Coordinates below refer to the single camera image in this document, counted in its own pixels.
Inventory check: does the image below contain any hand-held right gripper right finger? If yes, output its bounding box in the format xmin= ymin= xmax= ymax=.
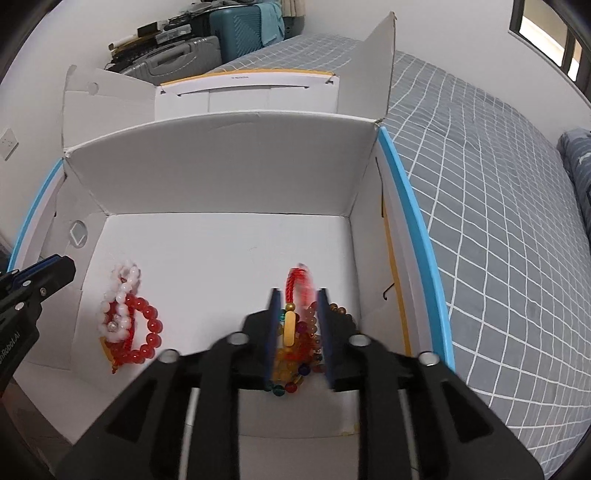
xmin=316 ymin=288 xmax=544 ymax=480

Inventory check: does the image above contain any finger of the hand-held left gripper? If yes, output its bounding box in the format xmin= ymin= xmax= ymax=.
xmin=0 ymin=255 xmax=77 ymax=324

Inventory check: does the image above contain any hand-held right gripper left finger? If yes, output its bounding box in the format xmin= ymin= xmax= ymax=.
xmin=55 ymin=288 xmax=283 ymax=480

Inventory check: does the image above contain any yellow bead bracelet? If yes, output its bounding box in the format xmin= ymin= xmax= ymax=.
xmin=272 ymin=302 xmax=354 ymax=386

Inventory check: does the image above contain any red string bracelet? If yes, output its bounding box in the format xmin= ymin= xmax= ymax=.
xmin=283 ymin=263 xmax=315 ymax=347

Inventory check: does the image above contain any multicolour glass bead bracelet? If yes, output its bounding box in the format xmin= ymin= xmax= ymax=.
xmin=265 ymin=311 xmax=326 ymax=398

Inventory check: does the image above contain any white bead bracelet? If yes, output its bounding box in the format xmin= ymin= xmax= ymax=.
xmin=98 ymin=261 xmax=142 ymax=346

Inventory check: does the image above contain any red bead bracelet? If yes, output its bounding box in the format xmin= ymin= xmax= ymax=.
xmin=108 ymin=295 xmax=165 ymax=366

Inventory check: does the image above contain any white cardboard box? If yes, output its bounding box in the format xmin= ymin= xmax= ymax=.
xmin=7 ymin=11 xmax=456 ymax=441

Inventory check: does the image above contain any grey hard case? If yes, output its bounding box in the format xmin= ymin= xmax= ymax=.
xmin=121 ymin=36 xmax=222 ymax=87

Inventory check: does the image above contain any pile of dark gear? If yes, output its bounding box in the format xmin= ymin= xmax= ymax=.
xmin=107 ymin=0 xmax=259 ymax=72

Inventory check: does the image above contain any teal suitcase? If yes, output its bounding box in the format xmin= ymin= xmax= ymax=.
xmin=209 ymin=3 xmax=283 ymax=64

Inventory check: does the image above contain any beige curtain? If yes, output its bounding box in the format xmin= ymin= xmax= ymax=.
xmin=279 ymin=0 xmax=306 ymax=36

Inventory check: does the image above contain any dark framed window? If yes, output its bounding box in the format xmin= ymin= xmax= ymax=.
xmin=508 ymin=0 xmax=591 ymax=85

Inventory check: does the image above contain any white wall socket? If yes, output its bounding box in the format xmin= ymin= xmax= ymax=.
xmin=0 ymin=128 xmax=20 ymax=161

